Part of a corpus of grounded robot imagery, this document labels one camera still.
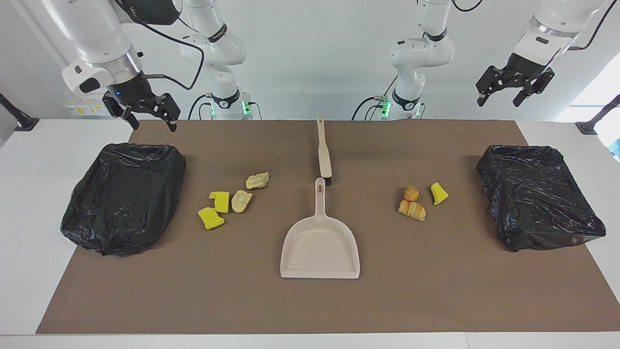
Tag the black camera stand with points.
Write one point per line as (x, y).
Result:
(24, 123)
(588, 127)

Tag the blue object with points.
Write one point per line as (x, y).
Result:
(616, 148)

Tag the beige brush black bristles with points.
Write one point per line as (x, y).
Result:
(324, 157)

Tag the yellow sponge piece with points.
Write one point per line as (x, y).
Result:
(210, 219)
(220, 201)

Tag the pale yellow foam chunk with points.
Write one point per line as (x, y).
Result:
(240, 201)
(257, 181)

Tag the yellow sponge green scouring side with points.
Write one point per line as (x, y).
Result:
(439, 194)

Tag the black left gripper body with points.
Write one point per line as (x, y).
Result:
(523, 68)

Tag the brown table mat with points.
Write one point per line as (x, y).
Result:
(315, 300)

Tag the black bag lined bin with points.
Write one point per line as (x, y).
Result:
(121, 203)
(537, 198)

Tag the brown bread bun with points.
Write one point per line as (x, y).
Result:
(411, 193)

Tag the beige plastic dustpan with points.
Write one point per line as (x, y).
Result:
(319, 247)

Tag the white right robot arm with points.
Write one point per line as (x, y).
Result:
(97, 34)

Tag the striped croissant bread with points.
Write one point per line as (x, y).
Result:
(411, 210)

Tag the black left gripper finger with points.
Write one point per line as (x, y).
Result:
(537, 83)
(491, 80)

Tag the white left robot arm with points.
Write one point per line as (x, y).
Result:
(421, 53)

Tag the white wall outlet box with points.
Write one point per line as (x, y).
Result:
(87, 107)

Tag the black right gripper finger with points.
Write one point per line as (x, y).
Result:
(167, 107)
(121, 110)

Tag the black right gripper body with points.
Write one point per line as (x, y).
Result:
(135, 92)

